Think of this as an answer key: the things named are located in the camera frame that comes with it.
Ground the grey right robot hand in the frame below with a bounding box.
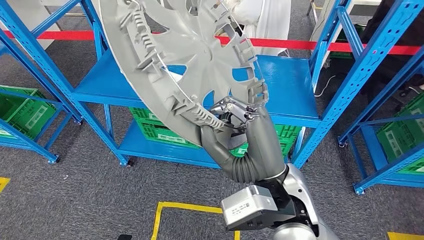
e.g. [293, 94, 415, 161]
[199, 96, 288, 185]

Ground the grey wheel hubcap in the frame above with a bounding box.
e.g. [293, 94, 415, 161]
[99, 0, 270, 147]

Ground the blue metal shelf rack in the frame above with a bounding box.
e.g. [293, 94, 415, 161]
[0, 29, 84, 165]
[0, 0, 424, 170]
[337, 46, 424, 196]

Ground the red barrier belt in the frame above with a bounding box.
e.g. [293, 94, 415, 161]
[0, 29, 424, 57]

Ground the person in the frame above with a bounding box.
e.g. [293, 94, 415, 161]
[228, 0, 292, 57]

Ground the white desk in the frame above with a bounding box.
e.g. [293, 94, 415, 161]
[309, 0, 382, 61]
[6, 0, 57, 51]

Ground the black chair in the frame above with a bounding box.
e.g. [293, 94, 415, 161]
[359, 0, 424, 97]

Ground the white floor cable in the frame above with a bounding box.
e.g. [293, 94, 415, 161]
[313, 75, 337, 98]

